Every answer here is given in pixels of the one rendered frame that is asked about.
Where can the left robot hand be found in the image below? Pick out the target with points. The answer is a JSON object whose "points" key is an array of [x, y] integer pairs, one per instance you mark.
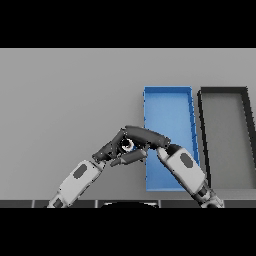
{"points": [[108, 150]]}

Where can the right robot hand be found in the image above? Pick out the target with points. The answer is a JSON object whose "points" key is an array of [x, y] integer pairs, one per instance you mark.
{"points": [[146, 136]]}

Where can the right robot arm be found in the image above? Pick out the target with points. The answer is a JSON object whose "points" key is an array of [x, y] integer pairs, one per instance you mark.
{"points": [[186, 171]]}

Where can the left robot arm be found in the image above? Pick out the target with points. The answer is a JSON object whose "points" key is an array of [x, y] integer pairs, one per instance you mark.
{"points": [[75, 181]]}

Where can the blue bin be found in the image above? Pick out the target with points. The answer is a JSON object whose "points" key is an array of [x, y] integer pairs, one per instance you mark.
{"points": [[170, 110]]}

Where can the dark grey bin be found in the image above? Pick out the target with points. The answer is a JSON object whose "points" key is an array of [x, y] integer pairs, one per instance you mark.
{"points": [[226, 140]]}

